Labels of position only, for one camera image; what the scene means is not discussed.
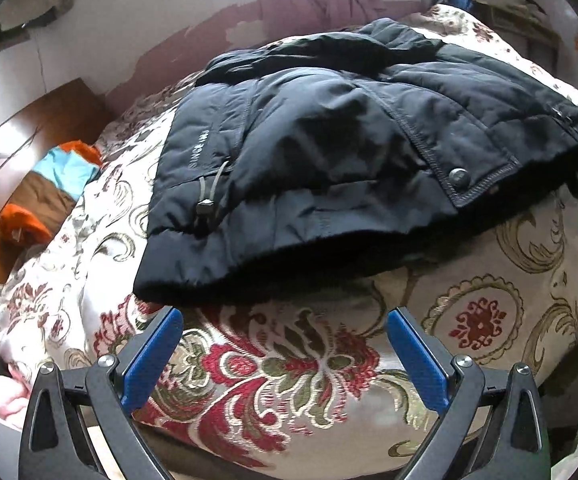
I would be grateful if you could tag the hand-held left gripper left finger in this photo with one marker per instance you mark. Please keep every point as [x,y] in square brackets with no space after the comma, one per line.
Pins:
[151,360]

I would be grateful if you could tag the black padded jacket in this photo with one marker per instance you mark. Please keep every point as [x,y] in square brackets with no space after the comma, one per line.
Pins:
[319,150]

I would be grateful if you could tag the orange brown blue pillow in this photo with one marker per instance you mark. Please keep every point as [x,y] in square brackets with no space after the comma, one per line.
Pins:
[64,170]

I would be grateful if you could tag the floral bedspread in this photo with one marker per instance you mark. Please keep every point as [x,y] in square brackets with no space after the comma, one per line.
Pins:
[294,370]

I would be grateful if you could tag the wooden side table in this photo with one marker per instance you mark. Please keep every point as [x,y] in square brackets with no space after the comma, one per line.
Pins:
[519,25]

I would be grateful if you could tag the wooden headboard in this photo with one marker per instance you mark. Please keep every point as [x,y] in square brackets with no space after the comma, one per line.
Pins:
[29,125]

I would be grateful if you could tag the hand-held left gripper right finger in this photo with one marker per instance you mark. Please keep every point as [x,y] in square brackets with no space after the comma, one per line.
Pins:
[416,362]

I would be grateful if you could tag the cloth-covered air conditioner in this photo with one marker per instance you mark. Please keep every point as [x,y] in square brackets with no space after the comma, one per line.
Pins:
[44,5]

